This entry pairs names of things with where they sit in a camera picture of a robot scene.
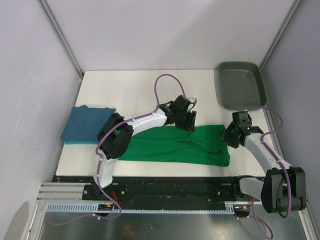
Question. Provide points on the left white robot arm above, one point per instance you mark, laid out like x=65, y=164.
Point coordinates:
x=115, y=136

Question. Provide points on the left aluminium frame post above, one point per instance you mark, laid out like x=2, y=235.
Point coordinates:
x=48, y=13

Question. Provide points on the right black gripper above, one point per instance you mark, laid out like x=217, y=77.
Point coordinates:
x=225, y=136

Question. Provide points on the folded blue t shirt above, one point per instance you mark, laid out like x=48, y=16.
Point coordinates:
x=84, y=123

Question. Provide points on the right aluminium frame post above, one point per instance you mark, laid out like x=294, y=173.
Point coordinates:
x=289, y=17

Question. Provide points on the grey slotted cable duct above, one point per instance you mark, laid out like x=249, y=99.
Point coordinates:
x=227, y=207

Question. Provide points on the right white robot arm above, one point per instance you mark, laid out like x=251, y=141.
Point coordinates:
x=283, y=189

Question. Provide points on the grey plastic tray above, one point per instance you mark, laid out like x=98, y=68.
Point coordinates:
x=239, y=86

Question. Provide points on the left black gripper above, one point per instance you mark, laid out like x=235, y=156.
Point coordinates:
x=189, y=124

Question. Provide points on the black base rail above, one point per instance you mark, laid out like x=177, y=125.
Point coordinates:
x=121, y=189

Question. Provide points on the green t shirt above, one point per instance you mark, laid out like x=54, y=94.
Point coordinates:
x=173, y=145

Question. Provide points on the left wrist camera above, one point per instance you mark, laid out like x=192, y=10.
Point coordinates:
x=193, y=102

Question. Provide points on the aluminium frame post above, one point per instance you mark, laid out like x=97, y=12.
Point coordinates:
x=48, y=13
x=289, y=17

